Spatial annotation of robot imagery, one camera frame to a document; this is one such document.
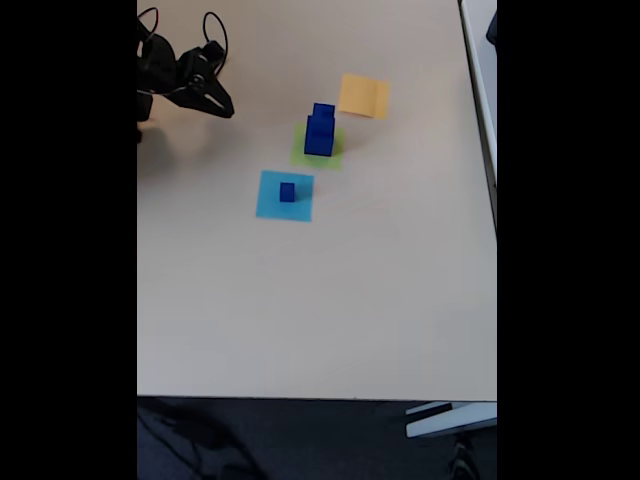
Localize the green paper square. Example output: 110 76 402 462
290 122 347 172

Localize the white neighbouring table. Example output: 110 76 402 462
458 0 498 236

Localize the large blue cube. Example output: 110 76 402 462
303 115 335 158

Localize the yellow paper square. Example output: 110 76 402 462
337 73 391 120

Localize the light blue paper square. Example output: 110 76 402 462
254 169 316 223

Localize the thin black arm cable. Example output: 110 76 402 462
137 6 161 37

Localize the white table foot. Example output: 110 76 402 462
404 400 498 439

